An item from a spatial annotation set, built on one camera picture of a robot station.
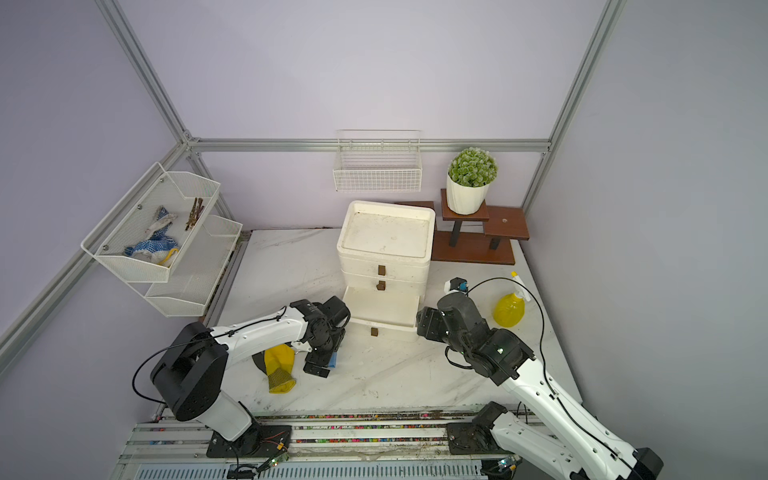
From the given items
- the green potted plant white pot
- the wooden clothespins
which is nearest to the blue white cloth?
the wooden clothespins

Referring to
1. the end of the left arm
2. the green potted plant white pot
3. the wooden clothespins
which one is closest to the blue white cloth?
the wooden clothespins

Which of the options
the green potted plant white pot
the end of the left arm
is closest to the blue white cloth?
the end of the left arm

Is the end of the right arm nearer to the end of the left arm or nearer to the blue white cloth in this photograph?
the end of the left arm

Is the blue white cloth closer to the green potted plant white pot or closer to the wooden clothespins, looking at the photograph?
the wooden clothespins

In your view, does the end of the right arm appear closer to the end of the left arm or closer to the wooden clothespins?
the end of the left arm

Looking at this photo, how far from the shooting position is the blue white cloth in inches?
27.9

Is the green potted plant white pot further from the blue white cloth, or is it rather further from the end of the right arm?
the blue white cloth

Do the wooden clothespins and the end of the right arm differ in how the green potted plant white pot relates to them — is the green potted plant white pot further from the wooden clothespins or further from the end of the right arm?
the wooden clothespins

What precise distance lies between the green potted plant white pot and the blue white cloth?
779 millimetres

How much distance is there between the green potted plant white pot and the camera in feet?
2.79
